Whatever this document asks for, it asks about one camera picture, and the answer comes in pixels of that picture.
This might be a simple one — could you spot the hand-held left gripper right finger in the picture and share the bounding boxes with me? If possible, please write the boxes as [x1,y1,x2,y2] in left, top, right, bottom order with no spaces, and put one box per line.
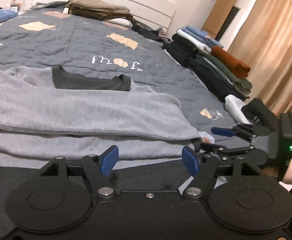
[182,146,262,200]

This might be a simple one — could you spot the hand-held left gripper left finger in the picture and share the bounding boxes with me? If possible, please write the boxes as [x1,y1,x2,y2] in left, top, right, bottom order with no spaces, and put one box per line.
[39,145,119,200]

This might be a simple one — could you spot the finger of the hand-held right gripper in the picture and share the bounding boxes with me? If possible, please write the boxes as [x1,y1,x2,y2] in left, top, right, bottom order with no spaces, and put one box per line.
[200,142,255,160]
[211,124,255,143]

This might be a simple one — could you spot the grey sweatshirt with black trim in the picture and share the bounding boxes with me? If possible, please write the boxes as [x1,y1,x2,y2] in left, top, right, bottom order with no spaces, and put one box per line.
[0,64,203,168]

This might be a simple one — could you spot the stack of folded clothes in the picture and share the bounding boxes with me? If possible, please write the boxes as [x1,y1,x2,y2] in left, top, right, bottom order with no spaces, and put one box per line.
[162,25,252,103]

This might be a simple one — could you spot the pile of black clothes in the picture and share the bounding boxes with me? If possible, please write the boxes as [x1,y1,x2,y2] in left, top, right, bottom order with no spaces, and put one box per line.
[131,22,171,43]

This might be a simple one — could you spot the white folded cloth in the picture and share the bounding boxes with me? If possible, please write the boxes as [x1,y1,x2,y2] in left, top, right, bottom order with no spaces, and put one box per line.
[224,94,251,124]

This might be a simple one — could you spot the beige curtain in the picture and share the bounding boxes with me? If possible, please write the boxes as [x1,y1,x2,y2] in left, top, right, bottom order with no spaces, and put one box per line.
[227,0,292,140]

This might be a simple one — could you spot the dark framed panel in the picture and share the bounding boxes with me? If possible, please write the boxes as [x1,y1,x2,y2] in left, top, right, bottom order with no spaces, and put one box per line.
[215,6,241,42]

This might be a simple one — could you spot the dark grey printed quilt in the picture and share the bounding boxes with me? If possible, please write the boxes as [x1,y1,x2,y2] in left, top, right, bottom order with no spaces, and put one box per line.
[0,7,240,230]

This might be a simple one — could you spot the white folded garment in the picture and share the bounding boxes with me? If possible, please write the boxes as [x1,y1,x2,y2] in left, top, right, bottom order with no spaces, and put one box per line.
[108,17,133,28]

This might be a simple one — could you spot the dark brown folded garment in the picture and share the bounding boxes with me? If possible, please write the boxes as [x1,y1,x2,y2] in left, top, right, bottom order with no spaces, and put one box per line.
[69,7,134,22]

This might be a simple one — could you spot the white bed headboard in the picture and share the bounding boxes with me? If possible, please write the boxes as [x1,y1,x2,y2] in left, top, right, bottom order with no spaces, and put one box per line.
[32,0,176,32]

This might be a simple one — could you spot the khaki folded pants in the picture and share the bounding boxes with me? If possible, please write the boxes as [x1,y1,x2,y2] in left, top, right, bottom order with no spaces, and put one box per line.
[67,0,131,15]

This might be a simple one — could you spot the dark grey pillow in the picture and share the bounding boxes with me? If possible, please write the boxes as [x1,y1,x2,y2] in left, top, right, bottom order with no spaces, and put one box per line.
[32,1,69,10]

